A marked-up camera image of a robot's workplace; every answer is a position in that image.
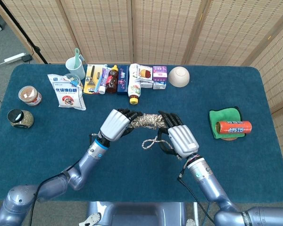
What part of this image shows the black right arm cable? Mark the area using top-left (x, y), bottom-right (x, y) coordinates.
top-left (176, 169), bottom-right (215, 224)

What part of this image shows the pale blue mug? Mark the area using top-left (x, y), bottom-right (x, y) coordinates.
top-left (65, 57), bottom-right (86, 81)

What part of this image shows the white sugar bag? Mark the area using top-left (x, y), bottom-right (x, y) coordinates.
top-left (47, 73), bottom-right (87, 111)

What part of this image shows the bamboo folding screen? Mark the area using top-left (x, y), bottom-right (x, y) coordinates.
top-left (0, 0), bottom-right (283, 175)

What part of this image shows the braided beige rope bundle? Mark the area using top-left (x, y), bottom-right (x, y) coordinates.
top-left (128, 113), bottom-right (182, 161)

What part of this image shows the razor on yellow card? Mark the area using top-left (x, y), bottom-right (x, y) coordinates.
top-left (83, 64), bottom-right (104, 95)

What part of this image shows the black tripod stand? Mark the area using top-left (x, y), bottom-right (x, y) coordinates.
top-left (0, 0), bottom-right (49, 65)

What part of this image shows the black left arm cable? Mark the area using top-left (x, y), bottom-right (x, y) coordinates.
top-left (30, 162), bottom-right (83, 226)

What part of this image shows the clear round plastic container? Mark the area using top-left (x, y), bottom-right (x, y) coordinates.
top-left (63, 73), bottom-right (83, 88)

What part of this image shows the dark blue carton box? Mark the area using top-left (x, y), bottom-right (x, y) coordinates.
top-left (117, 65), bottom-right (129, 96)

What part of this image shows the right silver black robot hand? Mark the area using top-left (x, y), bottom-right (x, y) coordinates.
top-left (157, 110), bottom-right (200, 159)

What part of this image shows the white bottle yellow cap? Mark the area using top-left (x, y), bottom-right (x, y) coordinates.
top-left (127, 63), bottom-right (142, 105)

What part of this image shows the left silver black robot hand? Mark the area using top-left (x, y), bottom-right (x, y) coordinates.
top-left (99, 108), bottom-right (143, 142)

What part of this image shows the dark blue table mat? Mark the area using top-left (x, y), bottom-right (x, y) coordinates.
top-left (0, 64), bottom-right (283, 203)

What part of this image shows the plain white small box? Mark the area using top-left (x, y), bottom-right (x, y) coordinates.
top-left (139, 80), bottom-right (154, 89)

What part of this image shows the green cloth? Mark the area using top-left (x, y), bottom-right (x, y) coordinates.
top-left (209, 107), bottom-right (246, 139)

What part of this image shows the orange Arctic Ocean can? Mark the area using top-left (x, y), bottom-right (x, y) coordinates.
top-left (215, 121), bottom-right (252, 135)

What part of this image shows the green plastic spoon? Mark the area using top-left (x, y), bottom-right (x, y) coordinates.
top-left (73, 48), bottom-right (84, 69)

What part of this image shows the purple white small box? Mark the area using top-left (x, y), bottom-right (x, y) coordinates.
top-left (152, 66), bottom-right (168, 82)

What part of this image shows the white snack box red picture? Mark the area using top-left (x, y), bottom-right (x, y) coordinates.
top-left (136, 65), bottom-right (154, 83)

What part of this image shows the purple white toothpaste tube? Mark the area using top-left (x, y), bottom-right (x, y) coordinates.
top-left (98, 67), bottom-right (112, 95)

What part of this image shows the black lid herb jar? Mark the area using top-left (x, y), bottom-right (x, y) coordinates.
top-left (7, 109), bottom-right (35, 129)

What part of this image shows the blue white small box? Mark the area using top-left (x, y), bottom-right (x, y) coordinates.
top-left (152, 81), bottom-right (167, 90)

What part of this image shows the white power strip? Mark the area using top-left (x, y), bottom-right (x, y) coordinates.
top-left (4, 52), bottom-right (27, 64)

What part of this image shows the red label powder jar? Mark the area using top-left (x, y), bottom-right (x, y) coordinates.
top-left (18, 85), bottom-right (42, 106)

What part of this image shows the brown honey bottle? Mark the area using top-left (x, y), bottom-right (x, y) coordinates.
top-left (105, 65), bottom-right (119, 94)

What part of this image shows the beige bowl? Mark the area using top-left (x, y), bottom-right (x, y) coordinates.
top-left (168, 66), bottom-right (191, 89)

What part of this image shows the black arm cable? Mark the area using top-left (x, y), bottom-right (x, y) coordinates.
top-left (30, 162), bottom-right (83, 226)
top-left (176, 169), bottom-right (215, 224)

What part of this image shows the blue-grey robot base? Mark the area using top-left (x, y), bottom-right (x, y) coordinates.
top-left (79, 201), bottom-right (199, 226)

